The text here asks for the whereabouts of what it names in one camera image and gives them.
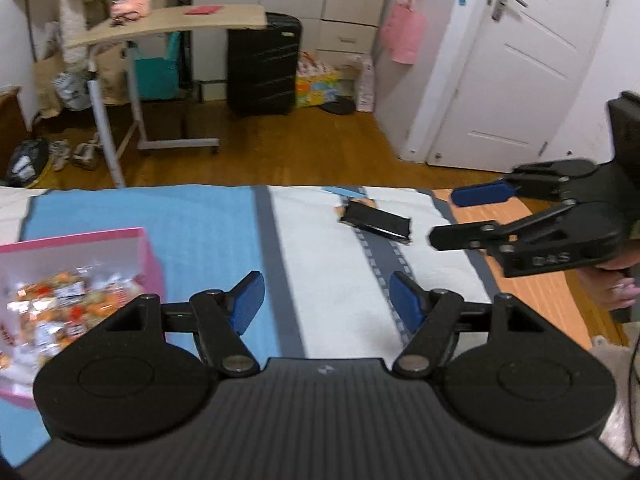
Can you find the pink hanging bag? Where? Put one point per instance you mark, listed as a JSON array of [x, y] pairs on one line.
[[404, 35]]

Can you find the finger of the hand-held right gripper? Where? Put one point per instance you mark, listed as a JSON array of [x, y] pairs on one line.
[[480, 195], [460, 237]]

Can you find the brown paper bag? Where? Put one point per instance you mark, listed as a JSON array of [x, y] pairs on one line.
[[45, 85]]

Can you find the pink tissue pack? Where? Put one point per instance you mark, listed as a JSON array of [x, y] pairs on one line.
[[131, 6]]

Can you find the pink and white pack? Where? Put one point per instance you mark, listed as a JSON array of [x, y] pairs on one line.
[[364, 85]]

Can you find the white fluffy fabric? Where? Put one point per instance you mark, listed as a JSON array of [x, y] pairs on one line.
[[615, 360]]

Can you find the pink cardboard box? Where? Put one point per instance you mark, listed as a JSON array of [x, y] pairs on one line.
[[147, 260]]

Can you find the brown wooden cabinet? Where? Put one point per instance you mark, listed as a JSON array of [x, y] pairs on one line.
[[10, 125]]

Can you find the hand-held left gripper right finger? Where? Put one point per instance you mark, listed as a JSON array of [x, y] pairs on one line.
[[407, 302]]

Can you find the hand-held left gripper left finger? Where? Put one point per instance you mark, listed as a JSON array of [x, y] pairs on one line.
[[247, 302]]

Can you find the grey shoe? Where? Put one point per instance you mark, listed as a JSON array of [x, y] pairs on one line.
[[87, 152], [60, 154]]

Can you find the black packet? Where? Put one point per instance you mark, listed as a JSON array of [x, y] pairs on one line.
[[375, 222]]

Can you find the wooden rolling side table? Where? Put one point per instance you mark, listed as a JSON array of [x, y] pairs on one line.
[[200, 20]]

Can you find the dark round mat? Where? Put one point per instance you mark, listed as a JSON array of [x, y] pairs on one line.
[[337, 107]]

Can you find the white checkered bag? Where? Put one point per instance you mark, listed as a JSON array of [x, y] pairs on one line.
[[72, 91]]

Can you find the teal shopping bag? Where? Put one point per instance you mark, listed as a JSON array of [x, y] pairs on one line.
[[157, 72]]

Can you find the black bag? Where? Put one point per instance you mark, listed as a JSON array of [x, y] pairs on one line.
[[27, 162]]

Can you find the red card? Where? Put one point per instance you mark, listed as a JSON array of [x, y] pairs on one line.
[[202, 10]]

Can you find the person's right hand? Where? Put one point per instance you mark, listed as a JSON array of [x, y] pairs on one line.
[[620, 290]]

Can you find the colourful gift bag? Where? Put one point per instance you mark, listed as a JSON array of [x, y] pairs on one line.
[[317, 85]]

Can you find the white door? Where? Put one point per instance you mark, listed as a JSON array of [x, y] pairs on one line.
[[525, 85]]

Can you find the black suitcase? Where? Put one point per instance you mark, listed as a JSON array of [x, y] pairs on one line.
[[265, 65]]

